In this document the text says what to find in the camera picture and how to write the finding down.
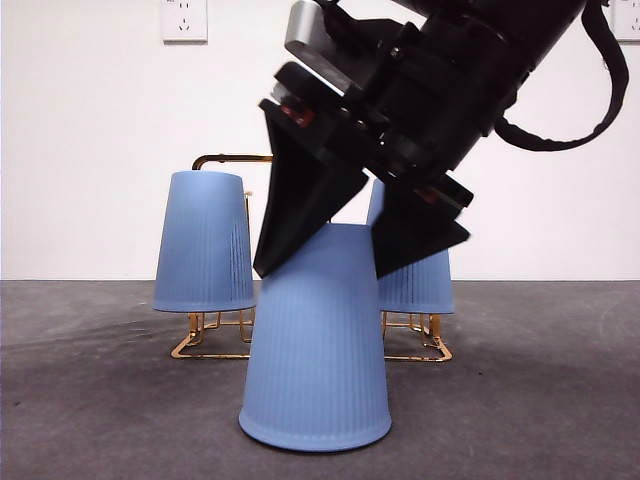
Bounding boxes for gold wire cup holder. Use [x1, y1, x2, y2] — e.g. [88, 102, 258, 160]
[171, 153, 454, 362]

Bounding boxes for blue ribbed plastic cup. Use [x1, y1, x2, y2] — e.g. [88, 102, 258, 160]
[152, 170, 256, 314]
[238, 223, 393, 454]
[367, 179, 455, 315]

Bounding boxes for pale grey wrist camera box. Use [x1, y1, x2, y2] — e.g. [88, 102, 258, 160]
[283, 0, 362, 97]

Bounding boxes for white wall power socket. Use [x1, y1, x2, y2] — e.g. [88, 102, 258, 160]
[161, 0, 209, 44]
[612, 0, 640, 42]

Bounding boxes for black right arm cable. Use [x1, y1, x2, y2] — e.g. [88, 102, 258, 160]
[493, 0, 630, 151]

